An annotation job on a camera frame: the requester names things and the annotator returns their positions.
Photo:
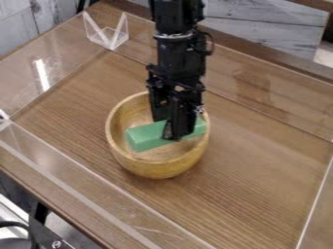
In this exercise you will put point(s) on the brown wooden bowl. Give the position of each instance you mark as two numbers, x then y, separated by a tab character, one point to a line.
162	162

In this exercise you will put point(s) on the green rectangular block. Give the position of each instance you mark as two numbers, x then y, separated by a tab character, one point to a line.
146	137

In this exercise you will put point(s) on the clear acrylic tray walls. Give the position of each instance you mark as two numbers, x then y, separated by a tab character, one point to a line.
259	193

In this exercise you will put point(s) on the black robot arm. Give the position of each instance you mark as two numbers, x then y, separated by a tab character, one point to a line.
176	17

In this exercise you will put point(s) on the black table leg frame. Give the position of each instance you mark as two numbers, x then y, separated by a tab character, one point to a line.
45	238

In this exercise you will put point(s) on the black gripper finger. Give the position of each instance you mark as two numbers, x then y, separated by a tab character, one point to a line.
158	95
185	107

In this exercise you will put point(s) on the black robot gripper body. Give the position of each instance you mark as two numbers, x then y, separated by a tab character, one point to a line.
177	73

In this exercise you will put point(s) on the clear acrylic corner bracket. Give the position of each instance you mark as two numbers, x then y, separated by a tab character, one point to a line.
108	37

